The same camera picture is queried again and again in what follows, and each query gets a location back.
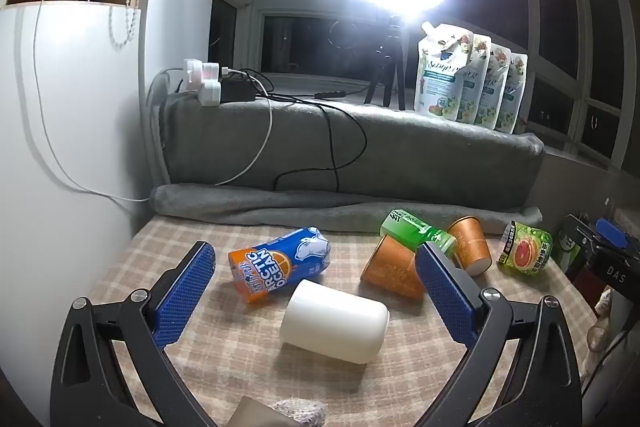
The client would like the green plastic bottle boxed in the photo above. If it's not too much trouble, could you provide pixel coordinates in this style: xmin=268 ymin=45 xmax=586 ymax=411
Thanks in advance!
xmin=379 ymin=209 xmax=457 ymax=259

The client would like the grey blanket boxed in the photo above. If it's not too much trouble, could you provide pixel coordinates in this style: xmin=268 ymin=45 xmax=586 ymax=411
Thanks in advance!
xmin=149 ymin=94 xmax=546 ymax=236

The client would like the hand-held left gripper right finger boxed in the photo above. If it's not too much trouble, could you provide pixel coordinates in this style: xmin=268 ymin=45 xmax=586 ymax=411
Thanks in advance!
xmin=414 ymin=241 xmax=586 ymax=427

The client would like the large orange paper cup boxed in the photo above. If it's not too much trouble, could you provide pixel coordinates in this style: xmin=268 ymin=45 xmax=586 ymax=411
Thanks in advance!
xmin=359 ymin=234 xmax=431 ymax=301

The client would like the blue and orange soda can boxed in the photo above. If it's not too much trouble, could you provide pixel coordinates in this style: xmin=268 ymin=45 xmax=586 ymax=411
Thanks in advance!
xmin=228 ymin=227 xmax=334 ymax=306

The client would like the green grapefruit print can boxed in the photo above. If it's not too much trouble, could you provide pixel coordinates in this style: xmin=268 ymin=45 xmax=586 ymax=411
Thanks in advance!
xmin=497 ymin=220 xmax=554 ymax=278

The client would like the beige checked tablecloth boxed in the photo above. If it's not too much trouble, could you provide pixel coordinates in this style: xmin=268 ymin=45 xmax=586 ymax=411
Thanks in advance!
xmin=64 ymin=214 xmax=602 ymax=427

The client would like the white window frame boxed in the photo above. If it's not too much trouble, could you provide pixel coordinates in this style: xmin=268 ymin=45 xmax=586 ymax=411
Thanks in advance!
xmin=209 ymin=0 xmax=640 ymax=174

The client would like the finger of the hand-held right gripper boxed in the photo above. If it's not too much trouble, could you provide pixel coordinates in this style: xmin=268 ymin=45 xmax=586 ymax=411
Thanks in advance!
xmin=595 ymin=217 xmax=640 ymax=253

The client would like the white floral refill pouch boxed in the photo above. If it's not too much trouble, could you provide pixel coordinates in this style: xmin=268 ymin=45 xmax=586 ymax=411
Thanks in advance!
xmin=498 ymin=52 xmax=529 ymax=134
xmin=462 ymin=34 xmax=494 ymax=126
xmin=481 ymin=42 xmax=512 ymax=130
xmin=413 ymin=21 xmax=474 ymax=124

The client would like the beige plush toy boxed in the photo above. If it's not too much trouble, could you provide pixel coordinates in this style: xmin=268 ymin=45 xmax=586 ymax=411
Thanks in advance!
xmin=588 ymin=286 xmax=632 ymax=354

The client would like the brown cardboard piece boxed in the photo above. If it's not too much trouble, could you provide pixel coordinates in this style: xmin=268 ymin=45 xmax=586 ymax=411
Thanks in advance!
xmin=233 ymin=396 xmax=282 ymax=427

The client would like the white power strip with plugs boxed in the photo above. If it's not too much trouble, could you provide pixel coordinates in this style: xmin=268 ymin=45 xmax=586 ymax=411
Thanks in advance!
xmin=180 ymin=58 xmax=224 ymax=108

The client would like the small orange paper cup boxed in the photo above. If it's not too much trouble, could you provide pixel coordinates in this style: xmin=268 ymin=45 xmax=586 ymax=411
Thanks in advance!
xmin=446 ymin=216 xmax=494 ymax=278

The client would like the green and white packet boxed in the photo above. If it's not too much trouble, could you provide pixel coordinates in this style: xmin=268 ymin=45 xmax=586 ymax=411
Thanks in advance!
xmin=554 ymin=227 xmax=582 ymax=269

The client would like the black power adapter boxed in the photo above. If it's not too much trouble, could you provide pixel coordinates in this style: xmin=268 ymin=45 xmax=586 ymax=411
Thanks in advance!
xmin=219 ymin=77 xmax=259 ymax=104

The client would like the white cable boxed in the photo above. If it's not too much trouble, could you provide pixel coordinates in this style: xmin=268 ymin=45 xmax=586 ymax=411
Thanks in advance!
xmin=32 ymin=0 xmax=274 ymax=203

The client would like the white cup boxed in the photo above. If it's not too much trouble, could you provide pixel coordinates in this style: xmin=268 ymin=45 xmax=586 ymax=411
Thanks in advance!
xmin=279 ymin=279 xmax=390 ymax=365

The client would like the black tripod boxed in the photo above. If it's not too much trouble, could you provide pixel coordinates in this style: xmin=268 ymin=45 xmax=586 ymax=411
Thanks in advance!
xmin=363 ymin=14 xmax=407 ymax=111

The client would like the black cable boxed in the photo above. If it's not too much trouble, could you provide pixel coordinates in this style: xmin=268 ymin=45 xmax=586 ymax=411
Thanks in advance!
xmin=239 ymin=69 xmax=369 ymax=194

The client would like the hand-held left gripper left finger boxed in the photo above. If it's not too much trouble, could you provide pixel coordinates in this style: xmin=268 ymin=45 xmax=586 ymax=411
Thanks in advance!
xmin=49 ymin=240 xmax=217 ymax=427

